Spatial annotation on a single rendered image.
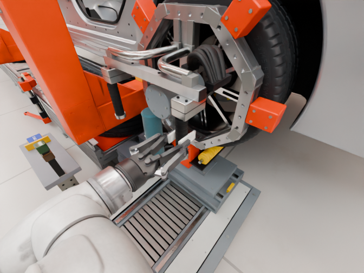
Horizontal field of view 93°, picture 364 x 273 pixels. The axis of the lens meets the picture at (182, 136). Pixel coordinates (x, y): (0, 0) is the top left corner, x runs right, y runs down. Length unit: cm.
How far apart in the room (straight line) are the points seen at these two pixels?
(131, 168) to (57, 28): 66
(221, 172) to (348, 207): 93
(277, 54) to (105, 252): 60
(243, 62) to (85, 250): 53
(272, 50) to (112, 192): 56
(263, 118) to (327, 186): 127
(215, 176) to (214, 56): 84
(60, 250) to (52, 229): 7
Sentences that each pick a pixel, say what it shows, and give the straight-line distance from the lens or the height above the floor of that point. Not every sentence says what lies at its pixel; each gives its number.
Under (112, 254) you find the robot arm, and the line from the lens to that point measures 26.
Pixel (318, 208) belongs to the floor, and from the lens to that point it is 161.
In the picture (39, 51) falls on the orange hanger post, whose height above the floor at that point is 98.
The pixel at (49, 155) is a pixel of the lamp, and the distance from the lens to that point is 97.
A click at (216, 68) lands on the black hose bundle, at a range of 48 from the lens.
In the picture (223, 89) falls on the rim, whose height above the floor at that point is 85.
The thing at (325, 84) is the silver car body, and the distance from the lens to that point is 70.
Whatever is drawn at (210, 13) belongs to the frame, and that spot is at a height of 111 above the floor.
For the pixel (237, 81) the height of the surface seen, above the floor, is 82.
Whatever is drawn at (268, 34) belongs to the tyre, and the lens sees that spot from 62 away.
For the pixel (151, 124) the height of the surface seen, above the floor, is 70.
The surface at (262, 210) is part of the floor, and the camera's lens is 140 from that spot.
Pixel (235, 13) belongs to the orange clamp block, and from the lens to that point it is 55.
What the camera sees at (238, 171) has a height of 15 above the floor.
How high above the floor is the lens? 116
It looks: 41 degrees down
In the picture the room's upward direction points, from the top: straight up
